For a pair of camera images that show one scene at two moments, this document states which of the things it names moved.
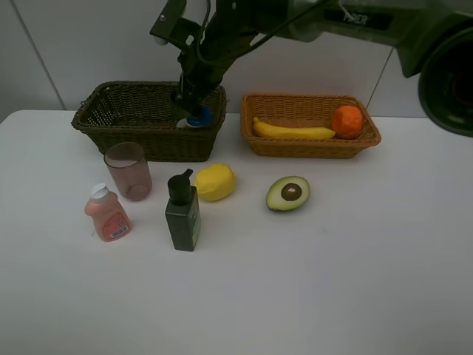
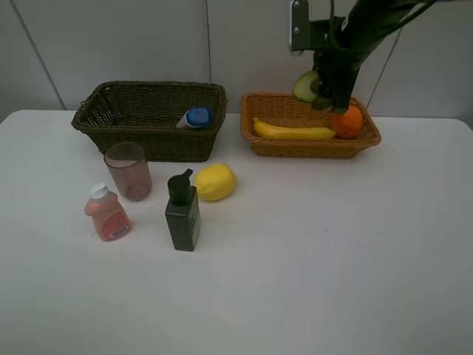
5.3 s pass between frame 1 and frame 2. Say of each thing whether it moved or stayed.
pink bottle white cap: stayed
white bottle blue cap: stayed
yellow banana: stayed
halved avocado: moved
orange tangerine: stayed
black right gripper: moved
